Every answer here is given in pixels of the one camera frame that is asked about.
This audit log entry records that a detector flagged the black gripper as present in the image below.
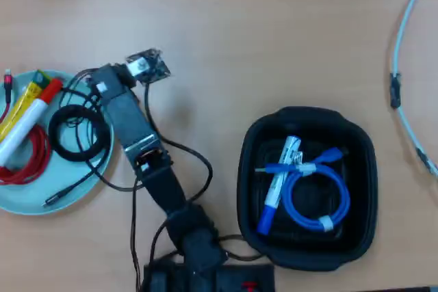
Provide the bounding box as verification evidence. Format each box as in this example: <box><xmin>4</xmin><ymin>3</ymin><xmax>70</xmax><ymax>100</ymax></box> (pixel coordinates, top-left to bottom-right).
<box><xmin>85</xmin><ymin>62</ymin><xmax>138</xmax><ymax>105</ymax></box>

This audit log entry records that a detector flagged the white marker pen red cap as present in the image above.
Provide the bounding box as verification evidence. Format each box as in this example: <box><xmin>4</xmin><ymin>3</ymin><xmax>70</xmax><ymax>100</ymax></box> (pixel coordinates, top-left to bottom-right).
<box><xmin>0</xmin><ymin>78</ymin><xmax>64</xmax><ymax>167</ymax></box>

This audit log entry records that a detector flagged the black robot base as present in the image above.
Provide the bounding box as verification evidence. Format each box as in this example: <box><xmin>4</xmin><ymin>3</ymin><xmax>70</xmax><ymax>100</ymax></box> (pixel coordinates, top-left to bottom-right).
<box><xmin>142</xmin><ymin>254</ymin><xmax>276</xmax><ymax>292</ymax></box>

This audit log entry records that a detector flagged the light green bowl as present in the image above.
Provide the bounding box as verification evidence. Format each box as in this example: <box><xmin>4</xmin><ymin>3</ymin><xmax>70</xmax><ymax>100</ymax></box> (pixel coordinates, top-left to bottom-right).
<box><xmin>0</xmin><ymin>69</ymin><xmax>116</xmax><ymax>217</ymax></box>

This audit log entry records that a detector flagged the white marker pen blue cap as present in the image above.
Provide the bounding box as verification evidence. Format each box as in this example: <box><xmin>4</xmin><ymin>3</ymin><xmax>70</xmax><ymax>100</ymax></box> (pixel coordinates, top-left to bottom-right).
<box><xmin>256</xmin><ymin>135</ymin><xmax>304</xmax><ymax>236</ymax></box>

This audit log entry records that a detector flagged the yellow tube green cap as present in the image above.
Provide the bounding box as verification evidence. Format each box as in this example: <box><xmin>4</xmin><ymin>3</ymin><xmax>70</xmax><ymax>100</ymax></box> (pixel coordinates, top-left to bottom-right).
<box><xmin>0</xmin><ymin>70</ymin><xmax>49</xmax><ymax>142</ymax></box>

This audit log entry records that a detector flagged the black square container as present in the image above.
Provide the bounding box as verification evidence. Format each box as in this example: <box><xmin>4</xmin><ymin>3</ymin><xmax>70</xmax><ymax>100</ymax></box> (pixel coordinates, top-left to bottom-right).
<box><xmin>236</xmin><ymin>106</ymin><xmax>379</xmax><ymax>271</ymax></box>

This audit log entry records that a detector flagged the small camera circuit board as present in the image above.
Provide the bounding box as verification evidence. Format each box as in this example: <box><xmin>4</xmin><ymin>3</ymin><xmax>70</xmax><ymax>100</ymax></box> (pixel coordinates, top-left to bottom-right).
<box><xmin>125</xmin><ymin>47</ymin><xmax>171</xmax><ymax>85</ymax></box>

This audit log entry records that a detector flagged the coiled black cable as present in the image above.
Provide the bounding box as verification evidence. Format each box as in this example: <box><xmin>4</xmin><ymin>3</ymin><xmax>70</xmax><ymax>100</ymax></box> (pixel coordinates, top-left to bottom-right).
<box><xmin>42</xmin><ymin>86</ymin><xmax>114</xmax><ymax>208</ymax></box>

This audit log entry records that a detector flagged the coiled red cable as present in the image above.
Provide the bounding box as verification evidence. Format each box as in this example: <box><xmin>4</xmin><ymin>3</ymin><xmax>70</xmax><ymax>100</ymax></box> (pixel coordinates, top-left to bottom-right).
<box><xmin>0</xmin><ymin>68</ymin><xmax>52</xmax><ymax>186</ymax></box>

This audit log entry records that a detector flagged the coiled blue cable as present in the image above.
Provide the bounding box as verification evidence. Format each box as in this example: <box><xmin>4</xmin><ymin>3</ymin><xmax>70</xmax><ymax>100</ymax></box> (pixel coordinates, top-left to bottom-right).
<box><xmin>255</xmin><ymin>146</ymin><xmax>352</xmax><ymax>233</ymax></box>

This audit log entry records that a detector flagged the black cable connector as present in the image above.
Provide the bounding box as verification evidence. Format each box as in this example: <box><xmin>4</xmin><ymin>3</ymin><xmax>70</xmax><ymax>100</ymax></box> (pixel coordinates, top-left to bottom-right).
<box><xmin>389</xmin><ymin>72</ymin><xmax>402</xmax><ymax>109</ymax></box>

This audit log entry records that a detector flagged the white cable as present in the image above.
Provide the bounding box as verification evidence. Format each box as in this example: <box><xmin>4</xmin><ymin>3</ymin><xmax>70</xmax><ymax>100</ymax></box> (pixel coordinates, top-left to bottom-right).
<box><xmin>389</xmin><ymin>0</ymin><xmax>438</xmax><ymax>179</ymax></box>

